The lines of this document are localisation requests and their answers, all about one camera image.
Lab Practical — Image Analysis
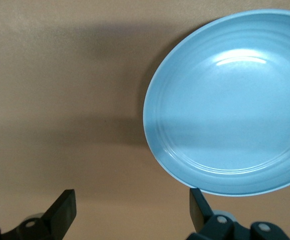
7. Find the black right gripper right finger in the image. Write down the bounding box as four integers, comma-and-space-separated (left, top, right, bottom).
189, 187, 290, 240

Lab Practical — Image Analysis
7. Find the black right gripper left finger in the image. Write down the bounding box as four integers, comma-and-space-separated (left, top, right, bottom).
0, 189, 77, 240

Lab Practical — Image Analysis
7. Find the brown table cover sheet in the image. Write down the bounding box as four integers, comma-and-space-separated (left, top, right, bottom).
0, 0, 290, 240

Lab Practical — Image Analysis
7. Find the blue plate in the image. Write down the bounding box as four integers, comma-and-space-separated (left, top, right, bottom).
143, 8, 290, 197

